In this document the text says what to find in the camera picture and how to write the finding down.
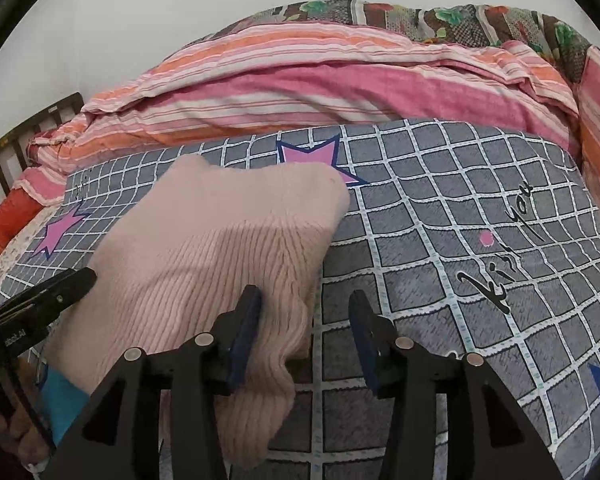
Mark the pink knitted sweater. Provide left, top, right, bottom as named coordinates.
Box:
left=44, top=155, right=350, bottom=469

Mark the white floral bed sheet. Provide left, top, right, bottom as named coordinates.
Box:
left=0, top=205, right=60, bottom=288

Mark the red pillow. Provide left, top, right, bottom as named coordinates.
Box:
left=0, top=188, right=43, bottom=255

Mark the grey checkered bed sheet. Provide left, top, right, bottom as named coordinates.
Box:
left=0, top=119, right=600, bottom=479

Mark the pink orange striped quilt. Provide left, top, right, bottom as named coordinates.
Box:
left=16, top=23, right=600, bottom=206

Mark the floral patterned blanket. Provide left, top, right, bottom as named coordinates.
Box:
left=220, top=0, right=594, bottom=84

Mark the black cable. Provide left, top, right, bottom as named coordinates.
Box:
left=0, top=268, right=56, bottom=456

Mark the dark wooden bed frame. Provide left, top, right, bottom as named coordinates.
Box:
left=0, top=92, right=84, bottom=205

